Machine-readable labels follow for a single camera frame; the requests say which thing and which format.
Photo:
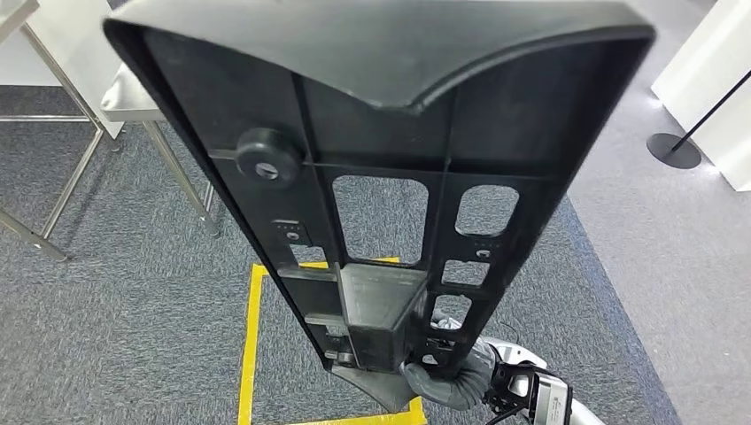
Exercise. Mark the black plastic frame part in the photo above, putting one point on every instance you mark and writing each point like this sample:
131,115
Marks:
234,88

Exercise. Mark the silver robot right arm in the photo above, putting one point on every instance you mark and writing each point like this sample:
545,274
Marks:
522,355

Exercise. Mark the yellow floor tape square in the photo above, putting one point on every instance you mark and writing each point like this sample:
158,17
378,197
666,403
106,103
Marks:
251,352

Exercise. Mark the black round-base stanchion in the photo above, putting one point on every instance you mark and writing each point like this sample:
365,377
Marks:
675,151

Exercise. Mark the white partition panel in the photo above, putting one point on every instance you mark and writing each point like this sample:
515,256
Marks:
82,35
704,58

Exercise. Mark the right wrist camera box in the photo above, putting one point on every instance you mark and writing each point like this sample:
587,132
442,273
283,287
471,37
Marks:
551,402

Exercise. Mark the steel frame table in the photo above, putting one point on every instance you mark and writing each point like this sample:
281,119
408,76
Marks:
12,14

